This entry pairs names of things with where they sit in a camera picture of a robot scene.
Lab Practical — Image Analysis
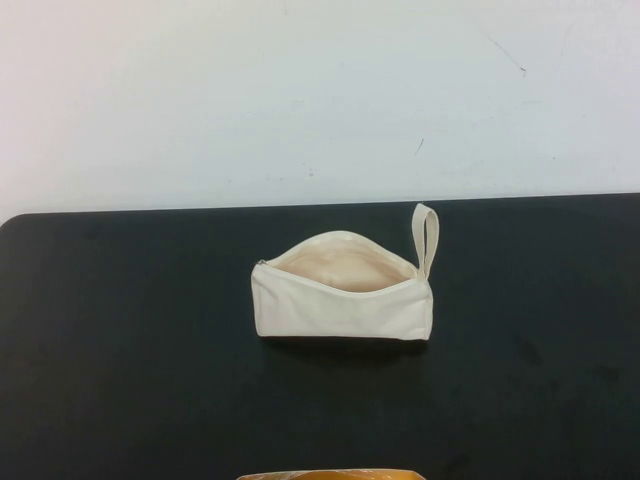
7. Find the cream canvas pencil case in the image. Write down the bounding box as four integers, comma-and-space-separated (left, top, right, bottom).
251, 202, 441, 347

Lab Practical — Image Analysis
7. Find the yellow orange object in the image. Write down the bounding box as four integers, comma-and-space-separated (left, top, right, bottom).
234, 468, 422, 480

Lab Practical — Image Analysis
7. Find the black table mat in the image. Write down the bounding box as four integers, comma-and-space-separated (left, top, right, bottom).
0, 192, 640, 480

